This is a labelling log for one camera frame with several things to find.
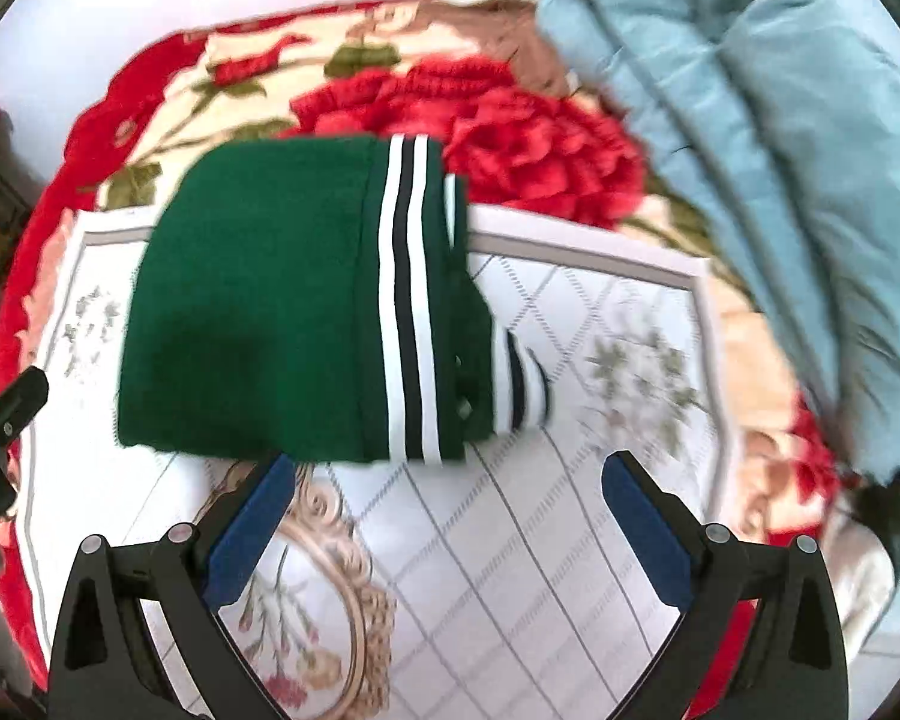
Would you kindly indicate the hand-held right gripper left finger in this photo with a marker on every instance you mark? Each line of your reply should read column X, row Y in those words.
column 251, row 532

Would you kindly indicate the white checked floral sheet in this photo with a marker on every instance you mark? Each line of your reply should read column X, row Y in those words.
column 510, row 562

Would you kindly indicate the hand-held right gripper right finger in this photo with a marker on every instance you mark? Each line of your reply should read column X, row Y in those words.
column 645, row 532

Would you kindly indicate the red floral blanket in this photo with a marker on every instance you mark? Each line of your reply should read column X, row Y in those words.
column 540, row 142

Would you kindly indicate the light blue duvet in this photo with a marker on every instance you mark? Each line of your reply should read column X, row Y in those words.
column 757, row 127

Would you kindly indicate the green and white varsity jacket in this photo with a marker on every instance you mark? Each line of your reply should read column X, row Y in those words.
column 255, row 300

